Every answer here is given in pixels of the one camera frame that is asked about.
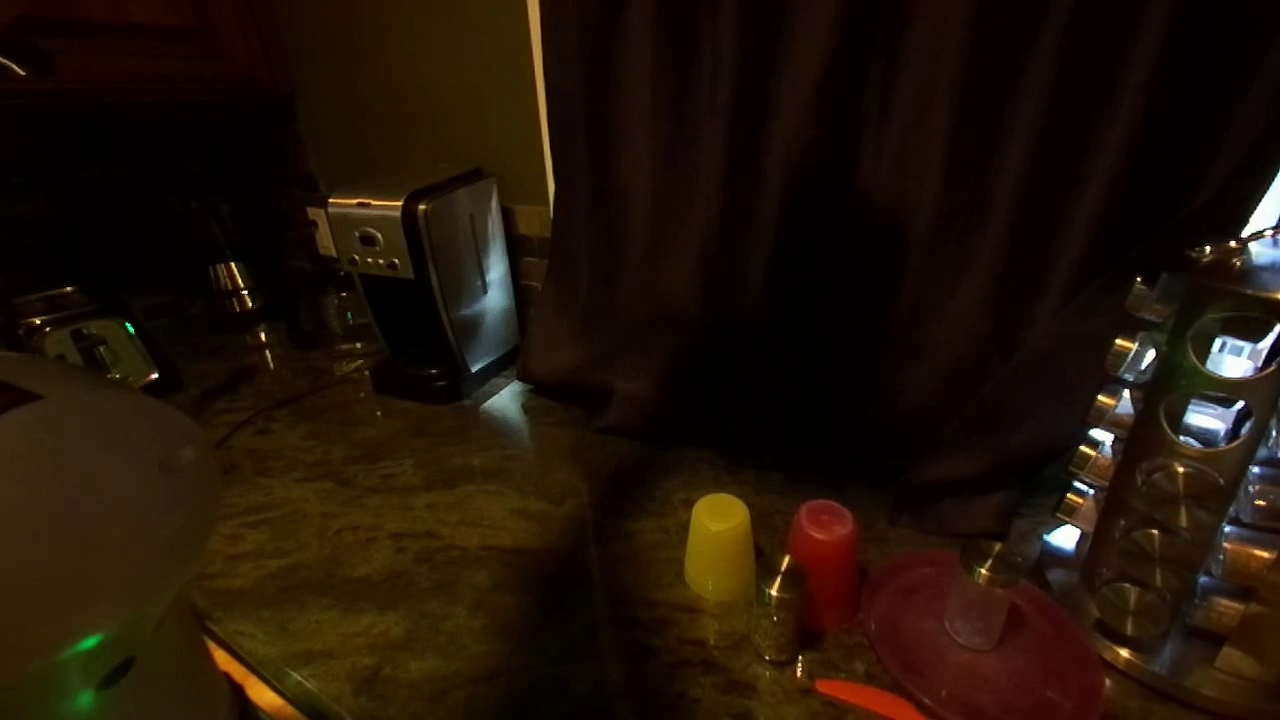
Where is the dark navy curtain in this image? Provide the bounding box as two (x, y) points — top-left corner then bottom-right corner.
(517, 0), (1280, 535)

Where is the yellow plastic cup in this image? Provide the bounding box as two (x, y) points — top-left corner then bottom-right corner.
(680, 488), (759, 607)

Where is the stainless steel coffee maker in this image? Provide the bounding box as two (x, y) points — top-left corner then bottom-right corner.
(307, 164), (527, 408)

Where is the pink plastic cup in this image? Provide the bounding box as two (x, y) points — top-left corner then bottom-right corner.
(785, 495), (869, 634)

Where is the shaker with metal lid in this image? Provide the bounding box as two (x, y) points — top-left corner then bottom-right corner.
(750, 548), (809, 668)

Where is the red plastic utensil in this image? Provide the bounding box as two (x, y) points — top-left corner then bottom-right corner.
(809, 673), (934, 720)

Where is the small metal canister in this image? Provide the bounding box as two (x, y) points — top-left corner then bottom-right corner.
(203, 250), (275, 376)

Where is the purple plastic plate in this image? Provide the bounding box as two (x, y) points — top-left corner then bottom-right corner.
(857, 548), (1112, 720)

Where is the clear glass shaker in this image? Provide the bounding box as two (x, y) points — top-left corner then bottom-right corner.
(942, 540), (1030, 656)

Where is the spice jar with metal cap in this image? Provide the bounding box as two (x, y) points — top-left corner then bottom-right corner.
(1067, 436), (1119, 490)
(1110, 331), (1161, 388)
(1041, 516), (1097, 564)
(1083, 384), (1137, 436)

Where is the metal revolving spice rack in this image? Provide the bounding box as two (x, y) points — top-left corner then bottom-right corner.
(1041, 226), (1280, 716)

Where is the silver toaster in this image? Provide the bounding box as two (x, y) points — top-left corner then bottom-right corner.
(7, 280), (173, 397)

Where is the white window frame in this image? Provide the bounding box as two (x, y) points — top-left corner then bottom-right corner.
(519, 0), (562, 211)

